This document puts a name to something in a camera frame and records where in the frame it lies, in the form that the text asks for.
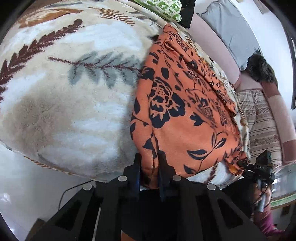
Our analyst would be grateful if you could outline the grey pillow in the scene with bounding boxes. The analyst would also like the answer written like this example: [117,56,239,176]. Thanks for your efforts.
[200,1,259,71]

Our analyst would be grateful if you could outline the person right hand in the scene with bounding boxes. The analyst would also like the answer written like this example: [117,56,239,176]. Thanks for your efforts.
[252,183,272,207]

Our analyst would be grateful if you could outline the green white patterned pillow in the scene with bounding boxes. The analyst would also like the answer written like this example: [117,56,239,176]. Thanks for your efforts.
[134,0,182,23]

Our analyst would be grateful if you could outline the orange black floral blouse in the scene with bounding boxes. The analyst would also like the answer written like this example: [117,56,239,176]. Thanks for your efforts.
[130,24,246,188]

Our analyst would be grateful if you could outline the black cloth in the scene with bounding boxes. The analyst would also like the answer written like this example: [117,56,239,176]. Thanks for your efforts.
[179,0,195,29]

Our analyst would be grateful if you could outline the striped beige cushion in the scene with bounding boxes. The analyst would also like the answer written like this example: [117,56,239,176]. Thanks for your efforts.
[236,89,282,173]

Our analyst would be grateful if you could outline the cream leaf print blanket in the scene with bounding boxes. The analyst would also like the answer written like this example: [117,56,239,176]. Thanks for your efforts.
[1,1,249,186]

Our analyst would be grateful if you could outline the glass side table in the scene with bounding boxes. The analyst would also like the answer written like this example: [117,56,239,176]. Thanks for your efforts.
[270,164,296,209]

